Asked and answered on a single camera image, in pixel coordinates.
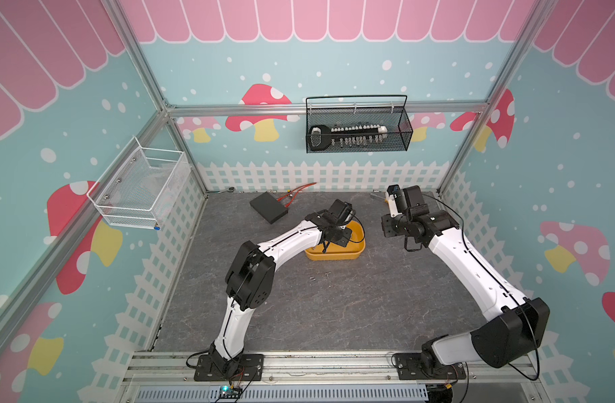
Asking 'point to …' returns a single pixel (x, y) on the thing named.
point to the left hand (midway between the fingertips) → (342, 237)
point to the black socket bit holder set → (321, 137)
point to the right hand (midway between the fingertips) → (389, 220)
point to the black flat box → (269, 207)
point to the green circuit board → (229, 392)
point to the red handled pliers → (296, 191)
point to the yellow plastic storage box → (354, 248)
